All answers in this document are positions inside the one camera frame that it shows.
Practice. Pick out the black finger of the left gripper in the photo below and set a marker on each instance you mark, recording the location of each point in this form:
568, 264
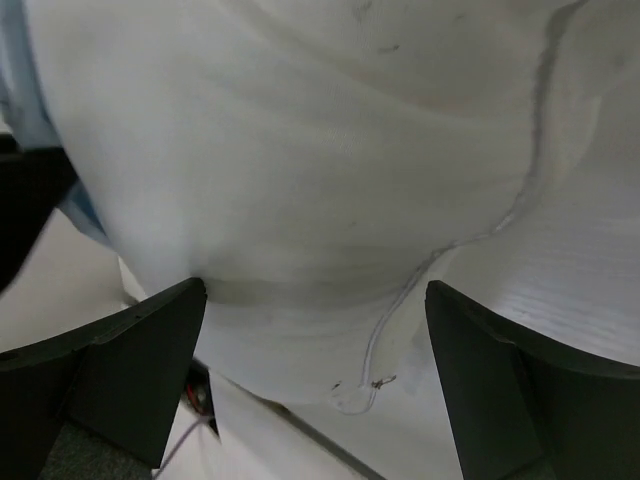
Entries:
33, 183

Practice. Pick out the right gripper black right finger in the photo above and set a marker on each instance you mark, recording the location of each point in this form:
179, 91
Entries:
524, 406

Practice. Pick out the white pillow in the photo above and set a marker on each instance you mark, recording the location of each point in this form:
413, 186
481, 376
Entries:
313, 162

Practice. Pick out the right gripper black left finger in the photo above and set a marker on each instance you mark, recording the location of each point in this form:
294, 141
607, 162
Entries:
98, 402

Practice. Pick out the light blue pillowcase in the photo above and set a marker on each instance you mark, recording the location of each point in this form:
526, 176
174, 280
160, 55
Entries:
24, 111

